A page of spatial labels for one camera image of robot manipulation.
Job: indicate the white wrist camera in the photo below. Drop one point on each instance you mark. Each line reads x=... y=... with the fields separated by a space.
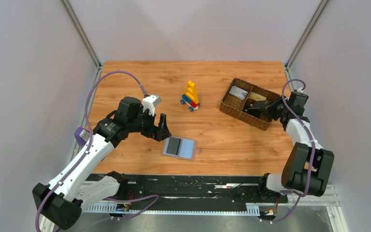
x=299 y=90
x=150 y=103

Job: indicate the grey credit card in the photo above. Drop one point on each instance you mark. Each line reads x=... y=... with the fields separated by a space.
x=172 y=146

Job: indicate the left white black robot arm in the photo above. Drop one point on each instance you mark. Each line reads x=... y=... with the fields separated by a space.
x=64 y=198

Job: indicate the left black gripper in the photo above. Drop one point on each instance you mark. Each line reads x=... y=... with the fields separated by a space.
x=155 y=129

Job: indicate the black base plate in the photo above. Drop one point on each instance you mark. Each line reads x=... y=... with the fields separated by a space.
x=197 y=193

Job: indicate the gold card in basket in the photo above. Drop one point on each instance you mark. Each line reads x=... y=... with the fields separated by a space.
x=257 y=97

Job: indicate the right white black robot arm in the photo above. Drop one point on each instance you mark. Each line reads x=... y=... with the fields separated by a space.
x=309 y=165

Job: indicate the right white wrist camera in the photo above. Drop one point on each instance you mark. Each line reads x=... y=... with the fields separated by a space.
x=299 y=90

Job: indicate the purple box with card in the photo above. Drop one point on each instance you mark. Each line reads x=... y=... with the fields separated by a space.
x=81 y=136

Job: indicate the white card in basket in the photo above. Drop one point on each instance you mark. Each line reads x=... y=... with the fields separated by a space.
x=238 y=92

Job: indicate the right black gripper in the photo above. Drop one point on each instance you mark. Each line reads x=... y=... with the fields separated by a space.
x=271 y=108

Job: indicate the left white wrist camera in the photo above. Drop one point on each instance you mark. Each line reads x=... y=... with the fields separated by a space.
x=150 y=103

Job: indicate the woven brown divided basket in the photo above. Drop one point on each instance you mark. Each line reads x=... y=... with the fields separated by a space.
x=234 y=106

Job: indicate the pink card holder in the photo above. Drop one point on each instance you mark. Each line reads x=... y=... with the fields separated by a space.
x=188 y=149

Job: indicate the colourful toy block car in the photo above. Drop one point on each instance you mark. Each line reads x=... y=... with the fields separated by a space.
x=190 y=97

